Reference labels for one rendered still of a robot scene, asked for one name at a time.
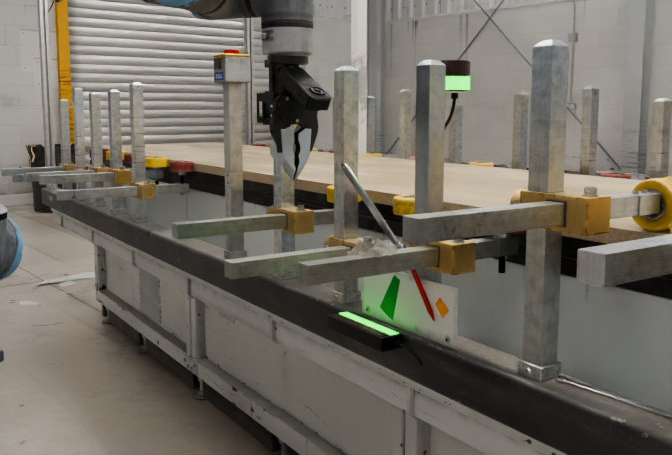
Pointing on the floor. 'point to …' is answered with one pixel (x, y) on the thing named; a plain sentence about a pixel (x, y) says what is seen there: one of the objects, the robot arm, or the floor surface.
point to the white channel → (360, 38)
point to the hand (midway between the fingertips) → (295, 172)
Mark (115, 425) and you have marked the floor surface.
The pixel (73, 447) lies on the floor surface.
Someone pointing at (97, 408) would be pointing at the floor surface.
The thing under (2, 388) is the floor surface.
